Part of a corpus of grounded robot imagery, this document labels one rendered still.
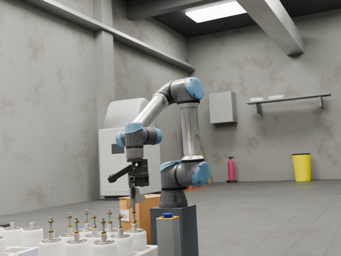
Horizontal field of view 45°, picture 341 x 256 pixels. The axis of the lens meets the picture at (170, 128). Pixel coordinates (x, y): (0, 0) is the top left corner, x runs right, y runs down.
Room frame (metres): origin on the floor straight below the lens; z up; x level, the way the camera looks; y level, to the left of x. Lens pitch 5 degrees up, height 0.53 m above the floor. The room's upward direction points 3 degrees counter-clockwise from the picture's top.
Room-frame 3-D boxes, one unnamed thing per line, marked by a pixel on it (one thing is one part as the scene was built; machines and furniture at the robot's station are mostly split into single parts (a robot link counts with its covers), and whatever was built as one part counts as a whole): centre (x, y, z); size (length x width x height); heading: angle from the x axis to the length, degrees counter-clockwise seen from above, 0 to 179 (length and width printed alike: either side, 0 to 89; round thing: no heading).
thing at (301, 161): (8.72, -2.70, 0.28); 0.37 x 0.36 x 0.57; 64
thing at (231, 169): (9.46, -1.32, 0.29); 0.26 x 0.25 x 0.58; 64
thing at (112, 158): (6.56, 0.65, 0.78); 0.79 x 0.72 x 1.56; 154
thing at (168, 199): (2.17, 0.01, 0.35); 0.15 x 0.15 x 0.10
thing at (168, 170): (2.17, 0.00, 0.47); 0.13 x 0.12 x 0.14; 53
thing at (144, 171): (1.76, 0.15, 0.49); 0.09 x 0.08 x 0.12; 101
